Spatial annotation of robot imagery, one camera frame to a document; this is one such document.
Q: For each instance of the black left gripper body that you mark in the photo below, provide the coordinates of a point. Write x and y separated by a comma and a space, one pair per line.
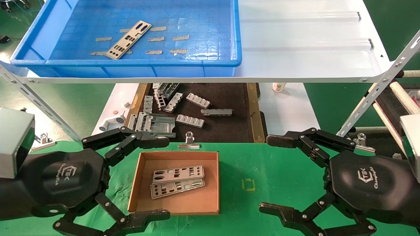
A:
65, 180

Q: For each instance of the ladder-shaped metal bracket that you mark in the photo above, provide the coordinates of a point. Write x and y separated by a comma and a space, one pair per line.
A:
159, 99
173, 102
148, 104

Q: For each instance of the small black adapter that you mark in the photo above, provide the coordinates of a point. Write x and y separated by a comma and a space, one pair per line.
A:
4, 39

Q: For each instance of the white plastic pipe fitting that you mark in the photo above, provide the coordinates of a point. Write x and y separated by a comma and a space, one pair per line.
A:
113, 122

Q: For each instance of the cream tube frame cart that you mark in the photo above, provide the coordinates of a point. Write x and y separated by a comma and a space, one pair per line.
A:
403, 95

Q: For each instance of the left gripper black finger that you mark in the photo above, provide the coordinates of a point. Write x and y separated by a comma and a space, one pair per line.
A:
151, 142
144, 219

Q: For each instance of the silver metal I/O shield plate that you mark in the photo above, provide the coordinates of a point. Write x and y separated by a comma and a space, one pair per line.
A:
188, 177
122, 44
170, 193

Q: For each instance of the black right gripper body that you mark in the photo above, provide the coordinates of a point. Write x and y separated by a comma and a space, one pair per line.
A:
370, 186

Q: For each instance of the green table cloth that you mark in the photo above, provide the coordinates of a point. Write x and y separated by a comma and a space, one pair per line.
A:
279, 170

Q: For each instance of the white perforated angle bar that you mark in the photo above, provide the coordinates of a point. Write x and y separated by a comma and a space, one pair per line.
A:
377, 88
32, 95

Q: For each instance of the large grey metal frame plate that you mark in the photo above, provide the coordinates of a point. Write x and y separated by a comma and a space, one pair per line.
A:
160, 124

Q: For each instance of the black chair base with casters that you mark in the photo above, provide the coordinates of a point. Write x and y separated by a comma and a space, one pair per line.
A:
13, 5

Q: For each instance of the white printed paper cup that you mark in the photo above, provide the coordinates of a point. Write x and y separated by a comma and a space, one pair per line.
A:
279, 87

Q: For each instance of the white metal shelf board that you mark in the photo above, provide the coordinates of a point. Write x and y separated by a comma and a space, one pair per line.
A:
295, 49

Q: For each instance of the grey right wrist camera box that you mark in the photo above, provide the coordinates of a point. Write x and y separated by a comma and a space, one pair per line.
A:
411, 144

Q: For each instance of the silver binder clip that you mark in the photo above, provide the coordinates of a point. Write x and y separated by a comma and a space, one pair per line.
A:
364, 147
189, 146
44, 144

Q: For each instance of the blue plastic tray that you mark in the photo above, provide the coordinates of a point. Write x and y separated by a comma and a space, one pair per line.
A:
197, 19

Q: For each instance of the ribbed grey metal bracket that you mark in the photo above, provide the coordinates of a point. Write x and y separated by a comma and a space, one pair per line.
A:
190, 121
198, 100

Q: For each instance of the narrow grey metal bracket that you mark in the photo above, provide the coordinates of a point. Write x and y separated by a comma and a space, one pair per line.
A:
131, 122

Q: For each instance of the shallow brown cardboard box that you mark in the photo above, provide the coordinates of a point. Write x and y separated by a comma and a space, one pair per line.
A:
197, 205

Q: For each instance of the slotted metal bracket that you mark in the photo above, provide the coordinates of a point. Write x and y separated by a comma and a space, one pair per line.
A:
167, 89

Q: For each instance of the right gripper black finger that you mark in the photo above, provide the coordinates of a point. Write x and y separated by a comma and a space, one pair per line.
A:
279, 213
282, 139

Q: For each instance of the long grey metal bar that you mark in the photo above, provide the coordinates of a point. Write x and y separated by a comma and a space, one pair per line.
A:
216, 112

